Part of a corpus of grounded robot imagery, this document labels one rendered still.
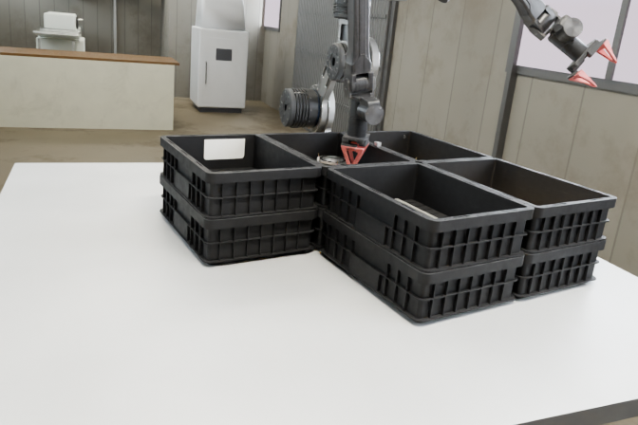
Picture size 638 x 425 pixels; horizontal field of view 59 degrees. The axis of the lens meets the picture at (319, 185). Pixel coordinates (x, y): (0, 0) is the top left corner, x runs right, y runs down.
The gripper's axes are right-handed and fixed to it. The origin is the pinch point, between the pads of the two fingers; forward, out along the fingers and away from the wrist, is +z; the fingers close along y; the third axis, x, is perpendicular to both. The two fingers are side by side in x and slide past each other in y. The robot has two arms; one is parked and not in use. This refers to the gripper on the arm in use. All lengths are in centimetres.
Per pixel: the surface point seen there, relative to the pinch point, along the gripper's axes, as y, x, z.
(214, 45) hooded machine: 515, 288, 17
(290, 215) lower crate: -36.7, 7.1, 5.3
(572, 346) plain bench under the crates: -52, -58, 15
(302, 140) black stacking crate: 7.2, 18.3, -3.1
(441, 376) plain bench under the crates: -73, -33, 15
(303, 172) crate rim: -34.7, 5.5, -5.7
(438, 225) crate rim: -57, -28, -7
